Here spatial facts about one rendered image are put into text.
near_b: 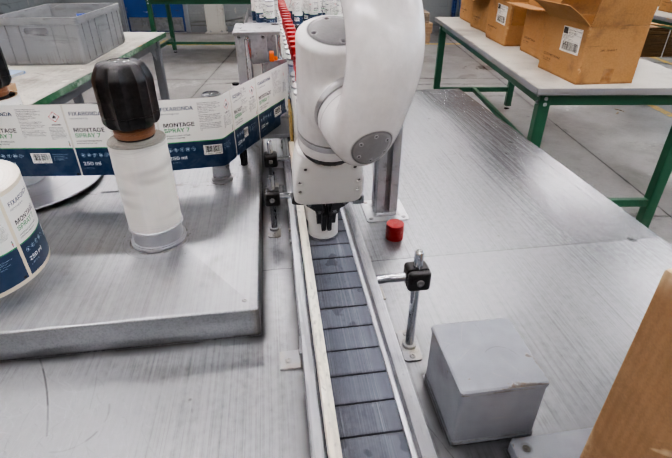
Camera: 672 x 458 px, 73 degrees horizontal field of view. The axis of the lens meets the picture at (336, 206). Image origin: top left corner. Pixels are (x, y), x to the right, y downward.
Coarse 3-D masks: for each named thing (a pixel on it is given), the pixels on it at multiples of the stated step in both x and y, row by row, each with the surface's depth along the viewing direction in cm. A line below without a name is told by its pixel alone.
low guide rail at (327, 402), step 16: (304, 224) 76; (304, 240) 71; (304, 256) 68; (320, 320) 56; (320, 336) 54; (320, 352) 52; (320, 368) 50; (320, 384) 48; (336, 432) 43; (336, 448) 42
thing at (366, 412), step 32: (320, 256) 74; (352, 256) 74; (320, 288) 67; (352, 288) 67; (352, 320) 61; (352, 352) 56; (352, 384) 52; (384, 384) 52; (352, 416) 49; (384, 416) 49; (352, 448) 46; (384, 448) 46
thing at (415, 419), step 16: (352, 208) 71; (352, 224) 67; (368, 256) 60; (368, 272) 57; (368, 288) 55; (384, 304) 52; (384, 320) 50; (384, 336) 48; (400, 352) 46; (400, 368) 44; (400, 384) 43; (416, 400) 41; (416, 416) 40; (416, 432) 38; (416, 448) 38; (432, 448) 37
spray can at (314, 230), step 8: (312, 216) 75; (336, 216) 76; (312, 224) 76; (320, 224) 76; (336, 224) 77; (312, 232) 77; (320, 232) 76; (328, 232) 77; (336, 232) 78; (320, 240) 77; (328, 240) 77
